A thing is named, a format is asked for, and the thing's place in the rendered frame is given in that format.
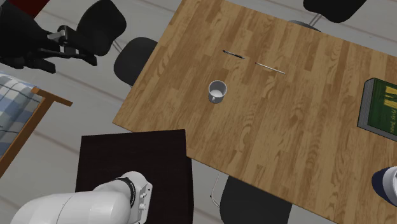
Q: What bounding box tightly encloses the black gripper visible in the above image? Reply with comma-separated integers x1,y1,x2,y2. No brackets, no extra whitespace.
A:
0,0,98,74

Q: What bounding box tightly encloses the black chair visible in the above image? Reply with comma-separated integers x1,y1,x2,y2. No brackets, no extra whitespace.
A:
209,172,293,224
288,0,368,32
76,0,158,87

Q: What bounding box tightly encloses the wooden bed with plaid cover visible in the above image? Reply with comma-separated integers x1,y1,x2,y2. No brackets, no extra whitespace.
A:
0,71,74,179

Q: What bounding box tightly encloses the dark robot stand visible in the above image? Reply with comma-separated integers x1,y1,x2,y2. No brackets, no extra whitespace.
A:
75,129,195,224

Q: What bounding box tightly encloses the white mug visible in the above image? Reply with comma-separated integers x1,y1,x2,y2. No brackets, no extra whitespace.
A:
207,80,228,104

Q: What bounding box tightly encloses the black pen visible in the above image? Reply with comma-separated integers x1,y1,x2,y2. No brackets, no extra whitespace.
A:
222,50,246,60

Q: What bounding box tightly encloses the silver pen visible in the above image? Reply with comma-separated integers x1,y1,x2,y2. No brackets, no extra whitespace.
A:
254,62,287,76

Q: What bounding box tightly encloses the wooden table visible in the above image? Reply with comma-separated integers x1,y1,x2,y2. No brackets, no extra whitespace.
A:
112,0,397,224

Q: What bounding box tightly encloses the green book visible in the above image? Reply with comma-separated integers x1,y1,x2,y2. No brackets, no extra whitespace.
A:
357,77,397,142

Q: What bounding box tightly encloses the dark blue and white cup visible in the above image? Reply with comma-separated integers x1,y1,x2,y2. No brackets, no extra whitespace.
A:
371,165,397,207

